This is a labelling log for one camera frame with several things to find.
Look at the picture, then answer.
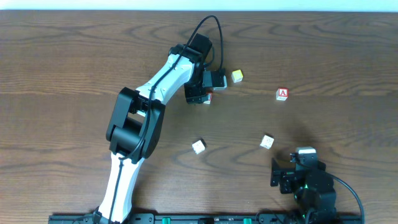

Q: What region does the plain wooden block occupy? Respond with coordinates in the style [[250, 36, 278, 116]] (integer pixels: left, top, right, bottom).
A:
[[192, 139, 206, 154], [260, 135, 274, 149]]

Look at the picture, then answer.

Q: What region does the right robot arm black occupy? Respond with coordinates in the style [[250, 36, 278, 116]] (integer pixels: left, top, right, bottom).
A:
[[271, 149, 336, 223]]

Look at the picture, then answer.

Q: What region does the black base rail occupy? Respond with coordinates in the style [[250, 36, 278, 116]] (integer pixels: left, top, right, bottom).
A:
[[48, 213, 362, 224]]

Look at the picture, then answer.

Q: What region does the red letter I block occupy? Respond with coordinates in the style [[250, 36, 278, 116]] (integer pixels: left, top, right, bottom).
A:
[[203, 92, 213, 105]]

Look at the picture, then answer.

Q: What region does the plain wooden block centre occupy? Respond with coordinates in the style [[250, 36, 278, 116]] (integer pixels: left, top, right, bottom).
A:
[[192, 139, 206, 154]]

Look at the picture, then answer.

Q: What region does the plain wooden block right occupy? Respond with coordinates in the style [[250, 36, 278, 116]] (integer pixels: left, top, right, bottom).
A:
[[260, 135, 274, 149]]

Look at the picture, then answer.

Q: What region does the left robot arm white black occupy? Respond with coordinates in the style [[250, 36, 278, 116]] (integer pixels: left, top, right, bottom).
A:
[[93, 34, 227, 223]]

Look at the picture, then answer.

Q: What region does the red letter A block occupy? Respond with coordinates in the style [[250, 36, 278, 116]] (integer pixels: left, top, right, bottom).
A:
[[275, 88, 289, 101]]

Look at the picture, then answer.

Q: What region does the yellow top wooden block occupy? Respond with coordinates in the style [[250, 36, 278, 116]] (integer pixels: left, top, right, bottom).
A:
[[231, 70, 243, 83]]

